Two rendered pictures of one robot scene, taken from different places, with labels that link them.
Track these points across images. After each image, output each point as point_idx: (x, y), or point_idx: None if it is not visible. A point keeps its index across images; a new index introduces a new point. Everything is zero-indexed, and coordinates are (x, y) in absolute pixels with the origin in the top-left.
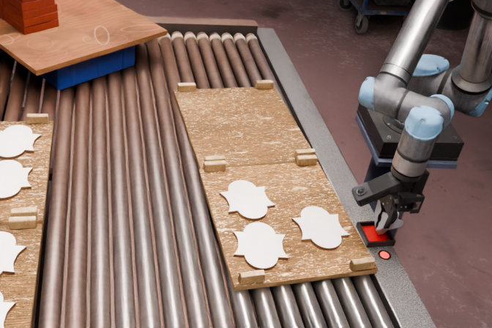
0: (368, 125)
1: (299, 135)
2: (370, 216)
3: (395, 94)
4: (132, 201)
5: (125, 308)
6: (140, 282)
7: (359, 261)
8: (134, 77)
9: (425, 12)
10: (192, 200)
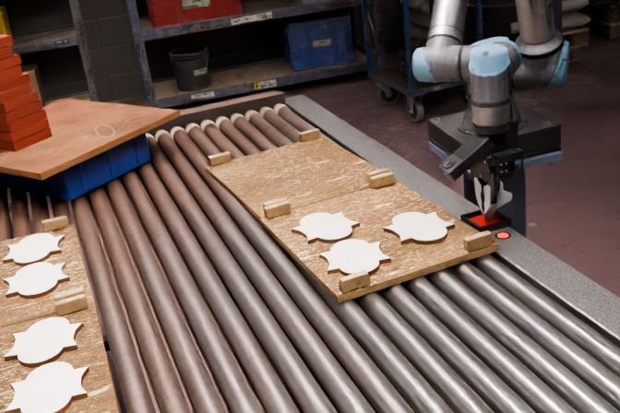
0: (446, 144)
1: (367, 165)
2: (475, 209)
3: (451, 52)
4: (191, 267)
5: (218, 347)
6: (226, 325)
7: (473, 237)
8: (154, 171)
9: None
10: (261, 248)
